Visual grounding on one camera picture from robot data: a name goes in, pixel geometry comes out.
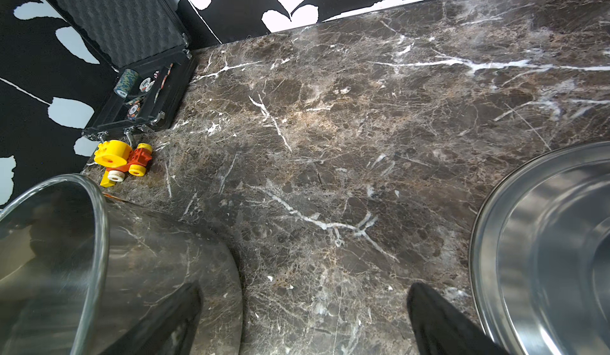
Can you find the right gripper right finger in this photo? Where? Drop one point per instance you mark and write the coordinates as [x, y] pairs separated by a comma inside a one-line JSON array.
[[440, 328]]

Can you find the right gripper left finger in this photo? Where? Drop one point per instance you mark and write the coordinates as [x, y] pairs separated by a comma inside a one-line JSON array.
[[169, 328]]

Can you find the yellow red toy car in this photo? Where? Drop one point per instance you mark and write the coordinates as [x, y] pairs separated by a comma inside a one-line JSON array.
[[118, 158]]

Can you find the green poker chip stack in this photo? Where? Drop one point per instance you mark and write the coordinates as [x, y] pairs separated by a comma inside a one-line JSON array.
[[125, 83]]

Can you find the black open case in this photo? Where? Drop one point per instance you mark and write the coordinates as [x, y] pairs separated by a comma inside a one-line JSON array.
[[146, 36]]

